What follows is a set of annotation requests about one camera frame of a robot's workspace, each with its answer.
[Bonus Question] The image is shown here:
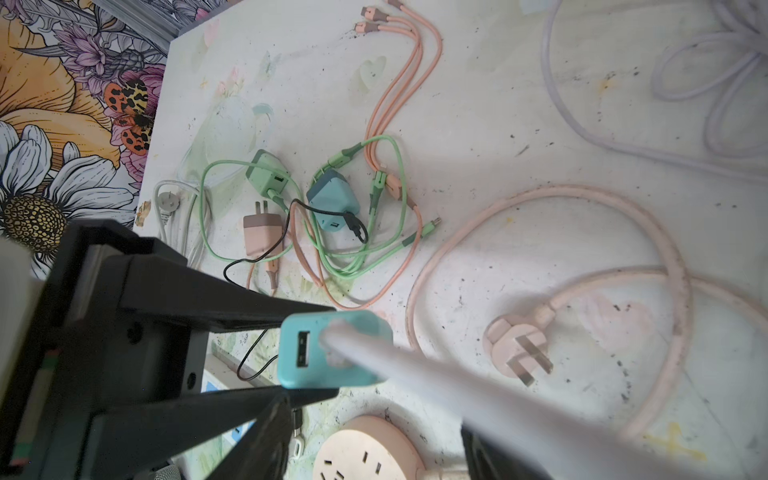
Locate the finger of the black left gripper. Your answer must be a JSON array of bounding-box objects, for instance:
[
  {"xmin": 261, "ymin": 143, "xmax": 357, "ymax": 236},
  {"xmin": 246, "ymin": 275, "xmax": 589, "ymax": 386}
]
[
  {"xmin": 207, "ymin": 394, "xmax": 293, "ymax": 480},
  {"xmin": 461, "ymin": 424, "xmax": 540, "ymax": 480}
]

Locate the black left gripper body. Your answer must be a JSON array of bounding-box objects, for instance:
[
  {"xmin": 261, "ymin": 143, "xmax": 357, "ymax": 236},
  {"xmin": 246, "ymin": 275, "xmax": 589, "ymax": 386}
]
[{"xmin": 1, "ymin": 221, "xmax": 206, "ymax": 474}]

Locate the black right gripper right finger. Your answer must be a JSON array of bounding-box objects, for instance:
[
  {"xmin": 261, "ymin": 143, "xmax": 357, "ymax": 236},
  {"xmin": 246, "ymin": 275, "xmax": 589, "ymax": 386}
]
[{"xmin": 119, "ymin": 255, "xmax": 331, "ymax": 332}]

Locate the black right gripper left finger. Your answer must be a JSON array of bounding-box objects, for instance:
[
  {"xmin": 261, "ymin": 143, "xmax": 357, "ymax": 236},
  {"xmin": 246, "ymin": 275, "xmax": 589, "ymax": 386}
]
[{"xmin": 80, "ymin": 386, "xmax": 338, "ymax": 479}]

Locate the teal usb charger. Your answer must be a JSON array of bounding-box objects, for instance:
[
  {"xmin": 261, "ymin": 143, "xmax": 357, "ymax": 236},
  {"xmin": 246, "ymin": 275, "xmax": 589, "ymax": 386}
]
[
  {"xmin": 307, "ymin": 169, "xmax": 360, "ymax": 233},
  {"xmin": 277, "ymin": 311, "xmax": 393, "ymax": 389}
]

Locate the white three-pin plug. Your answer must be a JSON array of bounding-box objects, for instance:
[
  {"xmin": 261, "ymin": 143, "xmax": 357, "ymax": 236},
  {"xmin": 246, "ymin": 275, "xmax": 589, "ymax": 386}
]
[{"xmin": 156, "ymin": 191, "xmax": 181, "ymax": 226}]

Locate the pink three-pin plug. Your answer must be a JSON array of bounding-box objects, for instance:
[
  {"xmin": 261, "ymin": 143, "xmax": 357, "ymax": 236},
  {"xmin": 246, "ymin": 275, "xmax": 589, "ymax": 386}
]
[{"xmin": 482, "ymin": 314, "xmax": 554, "ymax": 387}]

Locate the white blue power strip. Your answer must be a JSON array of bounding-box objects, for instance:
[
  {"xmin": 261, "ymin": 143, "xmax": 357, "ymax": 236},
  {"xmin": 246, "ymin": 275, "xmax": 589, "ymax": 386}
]
[{"xmin": 179, "ymin": 353, "xmax": 283, "ymax": 480}]

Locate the pink round power socket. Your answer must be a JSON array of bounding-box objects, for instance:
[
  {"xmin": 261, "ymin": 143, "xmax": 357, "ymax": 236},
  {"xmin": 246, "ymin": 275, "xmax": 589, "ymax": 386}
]
[{"xmin": 312, "ymin": 415, "xmax": 426, "ymax": 480}]

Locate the pink USB charger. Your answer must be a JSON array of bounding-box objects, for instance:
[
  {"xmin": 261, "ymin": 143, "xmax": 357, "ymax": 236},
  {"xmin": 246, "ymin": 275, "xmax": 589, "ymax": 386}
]
[{"xmin": 242, "ymin": 200, "xmax": 284, "ymax": 259}]

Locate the green USB charger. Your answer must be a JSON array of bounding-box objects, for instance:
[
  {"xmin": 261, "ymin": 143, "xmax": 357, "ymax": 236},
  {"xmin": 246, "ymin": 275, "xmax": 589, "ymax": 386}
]
[{"xmin": 245, "ymin": 149, "xmax": 290, "ymax": 197}]

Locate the white power strip cable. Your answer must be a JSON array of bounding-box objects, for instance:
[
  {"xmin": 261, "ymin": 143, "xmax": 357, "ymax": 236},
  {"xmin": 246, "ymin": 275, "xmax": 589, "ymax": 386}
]
[{"xmin": 152, "ymin": 179, "xmax": 212, "ymax": 270}]

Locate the green USB cable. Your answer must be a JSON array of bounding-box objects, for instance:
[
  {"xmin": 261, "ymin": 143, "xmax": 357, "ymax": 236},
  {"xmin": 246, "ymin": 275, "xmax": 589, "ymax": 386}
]
[{"xmin": 197, "ymin": 134, "xmax": 443, "ymax": 281}]

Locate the black thin cable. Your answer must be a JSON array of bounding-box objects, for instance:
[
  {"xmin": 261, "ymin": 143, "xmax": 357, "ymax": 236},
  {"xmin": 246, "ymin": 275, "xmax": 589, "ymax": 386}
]
[{"xmin": 223, "ymin": 199, "xmax": 370, "ymax": 382}]

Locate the pink round socket cable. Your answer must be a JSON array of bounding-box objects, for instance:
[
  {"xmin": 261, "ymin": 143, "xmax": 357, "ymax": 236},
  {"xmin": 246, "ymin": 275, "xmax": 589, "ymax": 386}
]
[{"xmin": 405, "ymin": 184, "xmax": 768, "ymax": 439}]

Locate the pink multi-head USB cable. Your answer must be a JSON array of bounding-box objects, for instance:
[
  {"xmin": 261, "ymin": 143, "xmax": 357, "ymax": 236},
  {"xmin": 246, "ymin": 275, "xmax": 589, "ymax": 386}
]
[{"xmin": 245, "ymin": 0, "xmax": 444, "ymax": 311}]

